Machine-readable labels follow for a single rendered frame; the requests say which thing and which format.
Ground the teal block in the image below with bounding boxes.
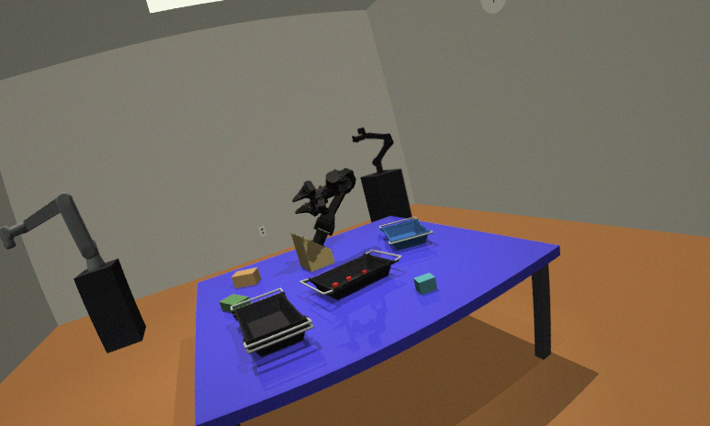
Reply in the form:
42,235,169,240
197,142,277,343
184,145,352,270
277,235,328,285
413,273,437,295

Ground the green block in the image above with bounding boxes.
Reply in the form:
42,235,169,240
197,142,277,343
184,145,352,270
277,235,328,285
220,294,251,312

